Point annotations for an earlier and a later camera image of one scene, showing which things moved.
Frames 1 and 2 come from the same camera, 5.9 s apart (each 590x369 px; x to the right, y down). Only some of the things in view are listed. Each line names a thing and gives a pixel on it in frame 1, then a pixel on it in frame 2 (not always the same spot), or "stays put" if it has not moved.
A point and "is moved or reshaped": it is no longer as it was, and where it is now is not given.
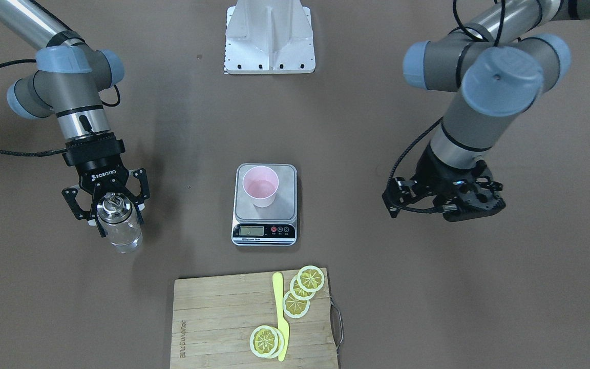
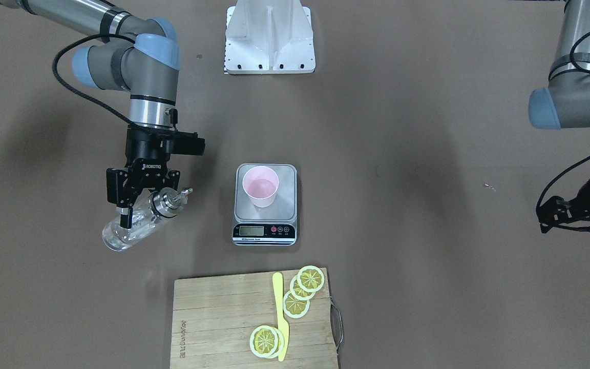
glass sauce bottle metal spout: [121, 222] is moved or reshaped
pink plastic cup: [260, 183] stays put
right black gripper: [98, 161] -> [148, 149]
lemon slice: [294, 307] stays put
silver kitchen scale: [275, 225] stays put
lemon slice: [311, 278] stays put
